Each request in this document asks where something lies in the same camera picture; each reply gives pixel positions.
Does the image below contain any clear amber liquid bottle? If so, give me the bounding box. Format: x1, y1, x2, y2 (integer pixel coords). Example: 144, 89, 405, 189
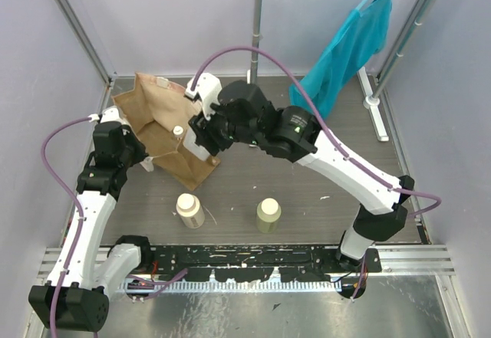
173, 125, 185, 139

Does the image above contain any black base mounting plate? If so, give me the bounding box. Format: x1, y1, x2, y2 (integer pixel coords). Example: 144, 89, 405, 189
109, 244, 383, 284

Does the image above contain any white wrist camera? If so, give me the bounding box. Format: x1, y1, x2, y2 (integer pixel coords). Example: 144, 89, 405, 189
87, 106, 124, 124
185, 73, 222, 120

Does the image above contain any white square bottle black cap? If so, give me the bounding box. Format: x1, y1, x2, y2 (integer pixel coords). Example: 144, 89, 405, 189
183, 128, 211, 162

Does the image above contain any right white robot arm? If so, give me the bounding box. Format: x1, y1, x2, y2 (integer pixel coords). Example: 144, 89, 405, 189
184, 75, 414, 272

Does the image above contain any metal clothes rack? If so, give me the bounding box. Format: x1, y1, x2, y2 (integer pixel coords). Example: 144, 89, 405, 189
246, 0, 436, 143

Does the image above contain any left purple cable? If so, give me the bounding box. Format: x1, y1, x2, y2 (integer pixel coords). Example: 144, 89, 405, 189
41, 117, 189, 338

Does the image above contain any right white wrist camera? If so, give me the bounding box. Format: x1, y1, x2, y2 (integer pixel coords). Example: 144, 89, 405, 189
185, 73, 222, 120

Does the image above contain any beige round bottle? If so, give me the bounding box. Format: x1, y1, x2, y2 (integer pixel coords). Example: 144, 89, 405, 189
176, 193, 205, 229

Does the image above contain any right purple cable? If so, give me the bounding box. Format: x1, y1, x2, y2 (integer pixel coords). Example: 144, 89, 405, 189
191, 45, 443, 300

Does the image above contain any teal hanging shirt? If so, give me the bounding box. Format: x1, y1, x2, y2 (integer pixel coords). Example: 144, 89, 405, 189
300, 0, 392, 118

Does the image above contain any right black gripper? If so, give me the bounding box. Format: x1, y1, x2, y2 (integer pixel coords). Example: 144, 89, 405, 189
187, 94, 261, 156

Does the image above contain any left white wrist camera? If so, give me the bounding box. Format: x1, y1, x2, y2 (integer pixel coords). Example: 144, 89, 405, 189
87, 106, 124, 124

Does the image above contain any purple cable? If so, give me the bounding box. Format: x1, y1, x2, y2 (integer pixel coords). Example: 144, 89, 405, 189
41, 117, 189, 338
191, 45, 443, 300

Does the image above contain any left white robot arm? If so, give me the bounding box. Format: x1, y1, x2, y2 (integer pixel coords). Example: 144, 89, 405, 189
28, 120, 153, 337

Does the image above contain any aluminium frame post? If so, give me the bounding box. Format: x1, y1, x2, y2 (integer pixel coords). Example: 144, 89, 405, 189
55, 0, 113, 85

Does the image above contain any brown canvas bag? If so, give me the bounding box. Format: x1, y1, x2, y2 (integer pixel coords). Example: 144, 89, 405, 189
113, 73, 220, 191

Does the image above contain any yellow-green round bottle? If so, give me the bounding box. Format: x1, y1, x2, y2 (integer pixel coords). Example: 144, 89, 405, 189
256, 198, 282, 234

